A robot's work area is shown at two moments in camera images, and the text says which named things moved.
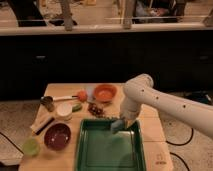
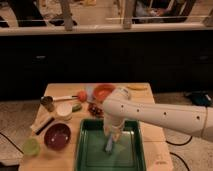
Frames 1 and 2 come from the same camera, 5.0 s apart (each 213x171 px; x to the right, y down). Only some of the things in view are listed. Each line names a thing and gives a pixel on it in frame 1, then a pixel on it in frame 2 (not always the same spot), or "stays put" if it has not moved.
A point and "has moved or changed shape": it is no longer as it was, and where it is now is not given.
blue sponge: (117, 125) has moved or changed shape
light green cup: (31, 147) stays put
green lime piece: (77, 107) stays put
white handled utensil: (59, 98) stays put
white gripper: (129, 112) → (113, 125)
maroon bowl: (57, 136) stays put
